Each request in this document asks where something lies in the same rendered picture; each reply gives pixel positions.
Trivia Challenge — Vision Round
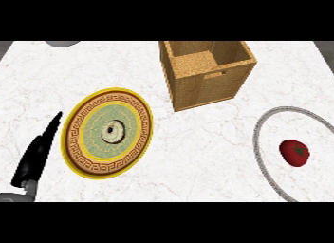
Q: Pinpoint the white round placemat grey rim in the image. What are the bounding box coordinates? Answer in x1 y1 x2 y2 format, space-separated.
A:
252 105 334 203

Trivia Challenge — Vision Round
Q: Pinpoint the square wicker basket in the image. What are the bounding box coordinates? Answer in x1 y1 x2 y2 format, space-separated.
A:
157 41 258 113

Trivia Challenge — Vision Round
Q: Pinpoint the grey round object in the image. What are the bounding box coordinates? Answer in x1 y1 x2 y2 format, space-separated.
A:
43 41 81 48

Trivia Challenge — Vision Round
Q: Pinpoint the round yellow patterned plate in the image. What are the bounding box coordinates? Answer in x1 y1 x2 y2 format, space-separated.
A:
59 87 155 180

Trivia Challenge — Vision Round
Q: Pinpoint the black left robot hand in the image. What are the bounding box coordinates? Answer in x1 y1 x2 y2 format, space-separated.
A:
11 111 64 188

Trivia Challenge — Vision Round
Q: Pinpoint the red tomato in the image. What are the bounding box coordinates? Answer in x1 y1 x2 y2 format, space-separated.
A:
278 139 311 168

